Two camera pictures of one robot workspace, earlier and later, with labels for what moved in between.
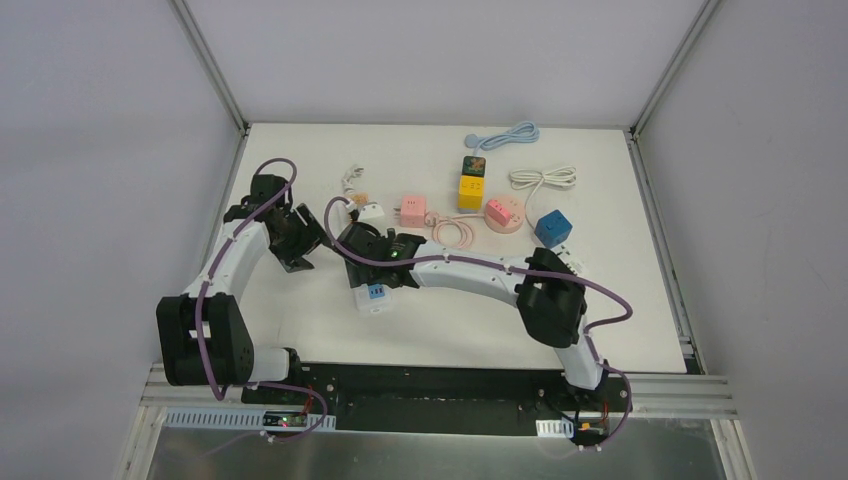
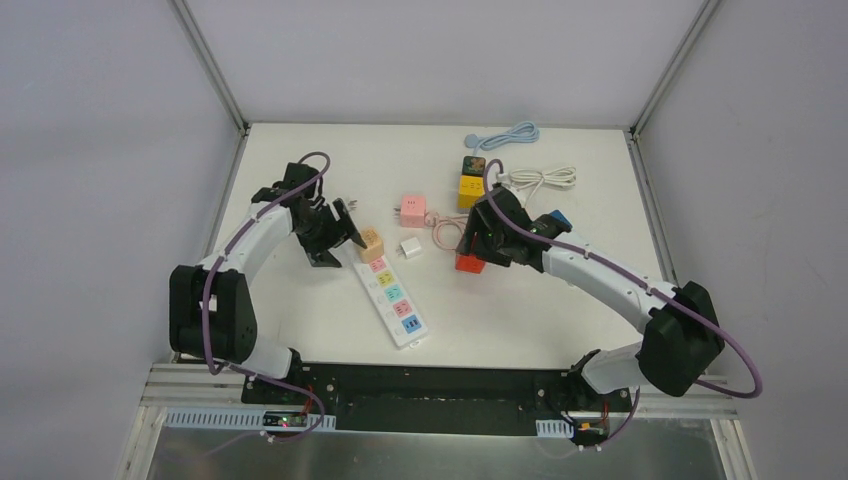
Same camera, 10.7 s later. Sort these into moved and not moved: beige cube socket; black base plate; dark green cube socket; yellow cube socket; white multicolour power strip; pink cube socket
Moved: white multicolour power strip; beige cube socket
Not moved: dark green cube socket; pink cube socket; yellow cube socket; black base plate
